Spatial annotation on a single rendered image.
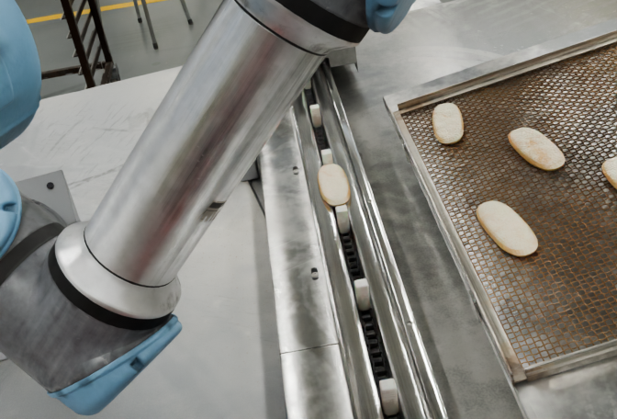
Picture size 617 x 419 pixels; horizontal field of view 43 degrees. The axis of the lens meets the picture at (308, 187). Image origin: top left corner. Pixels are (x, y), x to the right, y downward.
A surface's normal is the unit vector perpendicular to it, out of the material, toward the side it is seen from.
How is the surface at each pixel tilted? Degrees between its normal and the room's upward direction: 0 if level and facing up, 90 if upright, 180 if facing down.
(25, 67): 96
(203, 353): 0
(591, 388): 10
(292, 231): 0
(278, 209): 0
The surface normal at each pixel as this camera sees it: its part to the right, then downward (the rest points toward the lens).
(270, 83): 0.28, 0.58
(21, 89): 0.90, 0.28
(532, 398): -0.30, -0.80
